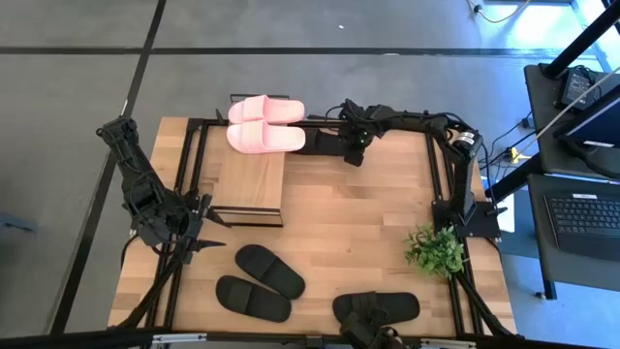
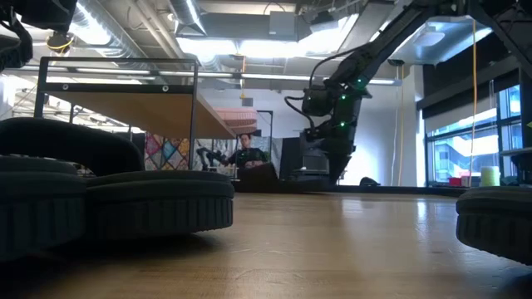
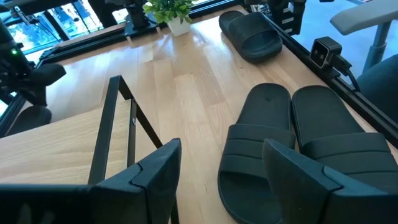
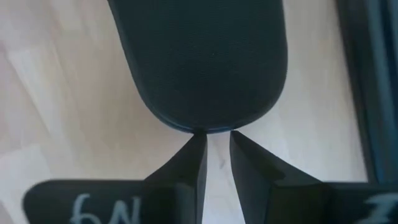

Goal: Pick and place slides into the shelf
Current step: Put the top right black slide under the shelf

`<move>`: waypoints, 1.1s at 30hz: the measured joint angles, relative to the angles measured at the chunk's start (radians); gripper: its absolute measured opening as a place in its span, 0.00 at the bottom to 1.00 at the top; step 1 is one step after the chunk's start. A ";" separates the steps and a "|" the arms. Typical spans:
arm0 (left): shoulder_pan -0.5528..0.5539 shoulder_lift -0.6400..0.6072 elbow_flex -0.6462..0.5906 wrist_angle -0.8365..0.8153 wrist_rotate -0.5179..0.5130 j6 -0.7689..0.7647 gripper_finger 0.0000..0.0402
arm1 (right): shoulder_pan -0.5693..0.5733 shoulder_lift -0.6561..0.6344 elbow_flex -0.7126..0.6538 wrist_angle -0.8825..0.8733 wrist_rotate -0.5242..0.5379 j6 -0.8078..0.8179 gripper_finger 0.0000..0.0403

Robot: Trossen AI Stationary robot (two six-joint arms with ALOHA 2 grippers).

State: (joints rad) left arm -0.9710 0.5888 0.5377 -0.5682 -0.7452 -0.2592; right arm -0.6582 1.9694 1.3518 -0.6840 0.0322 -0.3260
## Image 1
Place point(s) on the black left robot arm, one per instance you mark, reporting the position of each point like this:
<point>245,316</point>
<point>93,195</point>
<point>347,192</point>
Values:
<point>138,169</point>

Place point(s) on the black desk with laptop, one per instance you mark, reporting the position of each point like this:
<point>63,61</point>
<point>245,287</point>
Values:
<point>542,252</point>

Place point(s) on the black metal pole stand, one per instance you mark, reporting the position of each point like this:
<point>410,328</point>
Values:
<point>581,41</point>

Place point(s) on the black rig crossbar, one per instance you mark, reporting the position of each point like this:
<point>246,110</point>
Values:
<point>72,339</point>

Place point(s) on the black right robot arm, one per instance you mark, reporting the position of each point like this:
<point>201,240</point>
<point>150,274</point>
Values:
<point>462,184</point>

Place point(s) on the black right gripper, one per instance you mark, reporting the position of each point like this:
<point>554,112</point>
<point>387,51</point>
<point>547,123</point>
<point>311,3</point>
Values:
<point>358,133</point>

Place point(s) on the wooden shelf with black frame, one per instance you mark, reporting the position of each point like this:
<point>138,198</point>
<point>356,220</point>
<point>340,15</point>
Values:
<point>249,184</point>

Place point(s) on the black desk with monitor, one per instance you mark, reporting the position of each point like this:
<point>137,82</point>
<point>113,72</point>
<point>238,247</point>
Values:
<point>542,121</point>

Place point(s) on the black laptop keyboard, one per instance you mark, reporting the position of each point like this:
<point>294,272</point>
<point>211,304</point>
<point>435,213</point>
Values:
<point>581,223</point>

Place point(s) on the black metal pole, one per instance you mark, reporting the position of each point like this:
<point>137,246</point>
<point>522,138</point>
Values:
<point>516,177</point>

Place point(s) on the pink foam slide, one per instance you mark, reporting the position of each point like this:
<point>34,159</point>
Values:
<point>266,137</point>
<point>266,109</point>

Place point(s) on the black monitor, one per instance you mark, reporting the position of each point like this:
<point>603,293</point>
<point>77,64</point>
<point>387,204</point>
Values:
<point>596,131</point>

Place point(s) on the silver bracket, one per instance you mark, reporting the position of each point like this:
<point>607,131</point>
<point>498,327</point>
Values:
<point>448,342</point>
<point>179,339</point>

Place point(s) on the green artificial plant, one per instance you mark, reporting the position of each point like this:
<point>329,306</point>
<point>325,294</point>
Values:
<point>433,252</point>

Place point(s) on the black aluminium table frame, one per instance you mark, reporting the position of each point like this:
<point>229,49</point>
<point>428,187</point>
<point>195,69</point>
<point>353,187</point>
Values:
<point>181,160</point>

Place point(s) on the black foam slide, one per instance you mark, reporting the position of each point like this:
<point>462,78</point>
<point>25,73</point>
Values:
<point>252,298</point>
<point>402,305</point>
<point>271,271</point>

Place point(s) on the black power adapter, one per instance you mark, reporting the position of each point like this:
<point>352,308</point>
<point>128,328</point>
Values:
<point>576,87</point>

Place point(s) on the black mounting hardware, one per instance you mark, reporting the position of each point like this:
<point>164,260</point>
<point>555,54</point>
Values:
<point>368,334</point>

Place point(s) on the white sheet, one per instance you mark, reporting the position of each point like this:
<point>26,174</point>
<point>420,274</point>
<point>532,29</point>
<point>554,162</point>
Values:
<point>506,220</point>

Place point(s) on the yellow plug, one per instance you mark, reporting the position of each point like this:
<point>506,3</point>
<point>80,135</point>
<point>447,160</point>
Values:
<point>518,155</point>

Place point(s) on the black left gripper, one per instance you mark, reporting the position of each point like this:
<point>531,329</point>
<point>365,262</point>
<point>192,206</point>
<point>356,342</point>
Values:
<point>186,218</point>

